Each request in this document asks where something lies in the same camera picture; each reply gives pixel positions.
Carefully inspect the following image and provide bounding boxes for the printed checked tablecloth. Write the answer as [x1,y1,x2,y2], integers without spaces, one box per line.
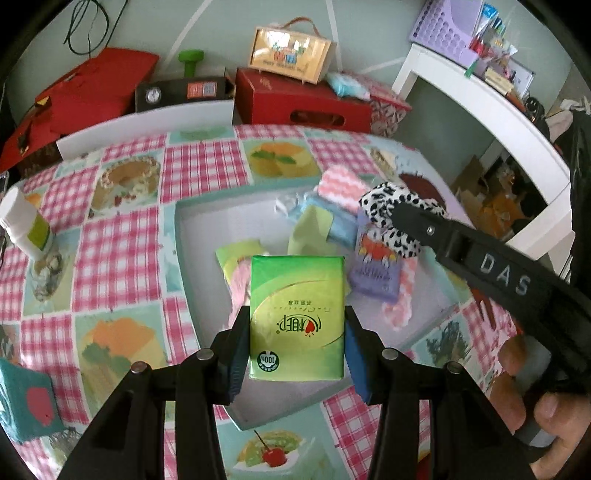
[0,124,522,480]

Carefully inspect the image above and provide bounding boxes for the green pink striped packet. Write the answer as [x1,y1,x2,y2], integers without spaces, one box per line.
[216,239,264,324]

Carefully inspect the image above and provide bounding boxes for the white bottle green label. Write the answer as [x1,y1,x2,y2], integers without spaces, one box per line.
[0,187,58,259]

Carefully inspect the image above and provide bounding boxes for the dark cloth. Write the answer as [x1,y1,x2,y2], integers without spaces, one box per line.
[545,99,591,282]

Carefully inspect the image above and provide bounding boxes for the black cable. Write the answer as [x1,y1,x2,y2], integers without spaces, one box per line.
[62,0,109,58]

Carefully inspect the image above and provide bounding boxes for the large red flat box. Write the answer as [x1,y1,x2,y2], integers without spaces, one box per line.
[0,46,160,171]

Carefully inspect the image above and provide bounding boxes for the person's right hand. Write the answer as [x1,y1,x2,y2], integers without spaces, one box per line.
[491,336,591,468]

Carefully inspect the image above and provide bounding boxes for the black box with gauge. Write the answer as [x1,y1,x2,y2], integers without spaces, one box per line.
[135,76,236,113]

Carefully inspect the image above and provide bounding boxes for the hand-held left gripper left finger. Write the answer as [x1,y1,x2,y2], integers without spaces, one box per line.
[65,305,252,480]

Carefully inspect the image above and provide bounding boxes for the yellow carton box with handle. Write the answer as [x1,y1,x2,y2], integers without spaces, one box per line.
[248,17,333,85]

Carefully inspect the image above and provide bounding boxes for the teal cube box red print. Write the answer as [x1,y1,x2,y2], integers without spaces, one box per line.
[0,357,65,444]

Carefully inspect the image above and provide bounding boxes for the pink white striped fuzzy sock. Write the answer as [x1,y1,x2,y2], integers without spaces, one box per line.
[318,168,384,214]

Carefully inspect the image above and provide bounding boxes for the red patterned box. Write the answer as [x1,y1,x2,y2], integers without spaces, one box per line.
[365,83,411,137]

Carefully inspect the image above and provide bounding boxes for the purple plastic basket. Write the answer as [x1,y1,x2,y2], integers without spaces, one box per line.
[409,0,481,70]

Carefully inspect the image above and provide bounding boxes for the light green cloth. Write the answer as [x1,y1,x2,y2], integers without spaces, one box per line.
[287,205,336,256]

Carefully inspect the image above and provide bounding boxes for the green tissue packet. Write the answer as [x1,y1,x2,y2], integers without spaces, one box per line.
[249,256,347,381]

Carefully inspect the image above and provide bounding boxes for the teal rimmed shallow box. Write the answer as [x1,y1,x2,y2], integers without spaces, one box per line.
[174,178,467,432]

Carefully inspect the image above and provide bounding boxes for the desk stationery clutter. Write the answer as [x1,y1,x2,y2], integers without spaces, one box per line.
[468,0,536,97]

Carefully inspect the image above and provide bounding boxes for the blue wet wipes packet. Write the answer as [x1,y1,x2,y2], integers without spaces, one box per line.
[327,71,370,100]

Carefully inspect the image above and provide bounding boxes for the black white spotted scrunchie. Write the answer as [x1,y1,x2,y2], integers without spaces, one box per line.
[359,181,448,259]

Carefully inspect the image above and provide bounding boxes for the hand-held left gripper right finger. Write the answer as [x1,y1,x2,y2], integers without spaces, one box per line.
[344,306,536,480]

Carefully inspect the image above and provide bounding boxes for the white desk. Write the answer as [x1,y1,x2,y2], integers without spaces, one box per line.
[392,44,573,268]

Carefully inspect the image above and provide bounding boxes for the purple tissue packet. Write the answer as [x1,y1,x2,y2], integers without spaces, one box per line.
[347,219,402,303]

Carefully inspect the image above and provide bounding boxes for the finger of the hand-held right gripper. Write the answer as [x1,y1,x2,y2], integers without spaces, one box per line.
[392,200,467,273]

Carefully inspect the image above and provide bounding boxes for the cardboard boxes under desk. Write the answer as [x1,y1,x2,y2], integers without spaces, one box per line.
[455,157,546,241]

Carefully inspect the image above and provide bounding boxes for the red carton with slot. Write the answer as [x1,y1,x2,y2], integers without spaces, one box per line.
[235,68,372,134]

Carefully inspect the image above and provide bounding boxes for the green dumbbell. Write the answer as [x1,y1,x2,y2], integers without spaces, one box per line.
[179,50,208,79]

